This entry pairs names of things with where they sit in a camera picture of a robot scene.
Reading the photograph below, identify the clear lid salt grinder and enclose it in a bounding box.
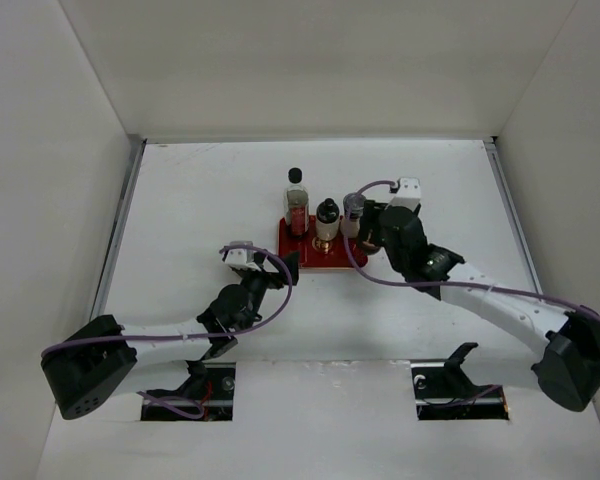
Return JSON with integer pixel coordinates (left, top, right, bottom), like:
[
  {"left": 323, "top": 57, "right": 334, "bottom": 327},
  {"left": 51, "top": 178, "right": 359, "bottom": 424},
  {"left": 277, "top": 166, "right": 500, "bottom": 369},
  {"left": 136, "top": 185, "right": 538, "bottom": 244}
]
[{"left": 340, "top": 192, "right": 366, "bottom": 238}]

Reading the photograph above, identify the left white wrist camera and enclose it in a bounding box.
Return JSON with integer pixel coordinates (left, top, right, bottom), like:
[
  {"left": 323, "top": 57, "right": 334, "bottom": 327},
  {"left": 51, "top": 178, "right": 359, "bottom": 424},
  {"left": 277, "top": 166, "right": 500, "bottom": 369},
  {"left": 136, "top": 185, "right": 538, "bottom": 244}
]
[{"left": 220, "top": 241, "right": 255, "bottom": 270}]

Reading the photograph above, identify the red lid chili jar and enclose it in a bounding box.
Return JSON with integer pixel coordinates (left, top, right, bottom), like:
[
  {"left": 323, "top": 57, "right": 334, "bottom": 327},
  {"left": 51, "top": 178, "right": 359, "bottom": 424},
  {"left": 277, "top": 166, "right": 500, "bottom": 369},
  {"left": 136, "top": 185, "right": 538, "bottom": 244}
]
[{"left": 357, "top": 228, "right": 382, "bottom": 256}]

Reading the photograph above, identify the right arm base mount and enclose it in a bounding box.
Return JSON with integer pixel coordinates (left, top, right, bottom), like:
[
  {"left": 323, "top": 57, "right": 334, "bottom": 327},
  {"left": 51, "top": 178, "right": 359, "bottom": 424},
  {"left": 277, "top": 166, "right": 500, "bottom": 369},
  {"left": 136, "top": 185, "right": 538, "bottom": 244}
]
[{"left": 410, "top": 342, "right": 509, "bottom": 421}]

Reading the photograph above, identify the small black dome cap bottle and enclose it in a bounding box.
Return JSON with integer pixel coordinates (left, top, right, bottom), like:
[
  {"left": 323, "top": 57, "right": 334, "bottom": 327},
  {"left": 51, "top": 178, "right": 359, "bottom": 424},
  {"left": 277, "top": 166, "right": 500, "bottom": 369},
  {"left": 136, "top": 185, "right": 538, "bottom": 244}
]
[{"left": 314, "top": 198, "right": 340, "bottom": 253}]

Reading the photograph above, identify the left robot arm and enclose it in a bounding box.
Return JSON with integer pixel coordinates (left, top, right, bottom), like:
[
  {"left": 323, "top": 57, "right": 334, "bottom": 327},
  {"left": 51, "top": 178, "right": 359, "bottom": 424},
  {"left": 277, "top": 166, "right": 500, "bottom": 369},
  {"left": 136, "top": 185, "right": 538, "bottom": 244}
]
[{"left": 41, "top": 244, "right": 300, "bottom": 420}]

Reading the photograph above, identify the red rectangular tray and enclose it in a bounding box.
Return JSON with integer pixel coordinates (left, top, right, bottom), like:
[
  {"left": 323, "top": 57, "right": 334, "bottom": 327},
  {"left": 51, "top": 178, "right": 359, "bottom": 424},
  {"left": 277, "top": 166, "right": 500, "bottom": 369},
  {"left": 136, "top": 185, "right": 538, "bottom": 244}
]
[{"left": 277, "top": 215, "right": 353, "bottom": 270}]

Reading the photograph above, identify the dark sauce bottle black cap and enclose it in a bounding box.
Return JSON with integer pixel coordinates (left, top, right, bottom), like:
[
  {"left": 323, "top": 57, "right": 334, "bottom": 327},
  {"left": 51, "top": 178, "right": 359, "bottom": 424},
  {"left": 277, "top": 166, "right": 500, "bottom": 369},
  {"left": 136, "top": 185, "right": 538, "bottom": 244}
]
[{"left": 284, "top": 167, "right": 309, "bottom": 238}]

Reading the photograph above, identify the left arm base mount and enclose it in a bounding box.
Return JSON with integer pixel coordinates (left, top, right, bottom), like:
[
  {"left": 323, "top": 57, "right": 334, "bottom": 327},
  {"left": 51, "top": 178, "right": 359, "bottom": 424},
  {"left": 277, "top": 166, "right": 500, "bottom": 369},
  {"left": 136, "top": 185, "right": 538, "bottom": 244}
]
[{"left": 140, "top": 362, "right": 236, "bottom": 422}]

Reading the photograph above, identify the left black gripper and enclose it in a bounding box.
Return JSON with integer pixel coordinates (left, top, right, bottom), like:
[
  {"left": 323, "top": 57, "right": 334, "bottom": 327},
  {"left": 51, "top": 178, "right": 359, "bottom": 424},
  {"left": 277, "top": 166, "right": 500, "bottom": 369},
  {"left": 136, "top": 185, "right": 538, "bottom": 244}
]
[{"left": 240, "top": 249, "right": 298, "bottom": 332}]

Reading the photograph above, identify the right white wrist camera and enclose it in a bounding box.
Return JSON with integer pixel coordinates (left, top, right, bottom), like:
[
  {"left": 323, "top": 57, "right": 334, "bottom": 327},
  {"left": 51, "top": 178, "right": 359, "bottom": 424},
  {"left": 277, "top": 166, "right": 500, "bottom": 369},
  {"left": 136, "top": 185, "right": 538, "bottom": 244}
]
[{"left": 388, "top": 177, "right": 422, "bottom": 213}]

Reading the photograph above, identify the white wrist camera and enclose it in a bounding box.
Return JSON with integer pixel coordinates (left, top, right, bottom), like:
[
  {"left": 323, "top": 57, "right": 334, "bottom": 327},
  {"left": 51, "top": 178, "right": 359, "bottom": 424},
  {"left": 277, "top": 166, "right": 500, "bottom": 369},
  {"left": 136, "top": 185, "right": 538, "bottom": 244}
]
[
  {"left": 220, "top": 241, "right": 255, "bottom": 270},
  {"left": 388, "top": 177, "right": 422, "bottom": 213}
]

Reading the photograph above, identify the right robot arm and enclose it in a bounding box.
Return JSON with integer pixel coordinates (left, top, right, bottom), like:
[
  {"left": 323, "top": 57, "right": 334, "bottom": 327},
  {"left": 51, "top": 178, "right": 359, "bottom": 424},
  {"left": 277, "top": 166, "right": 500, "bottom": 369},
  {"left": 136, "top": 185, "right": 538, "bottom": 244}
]
[{"left": 357, "top": 200, "right": 600, "bottom": 412}]

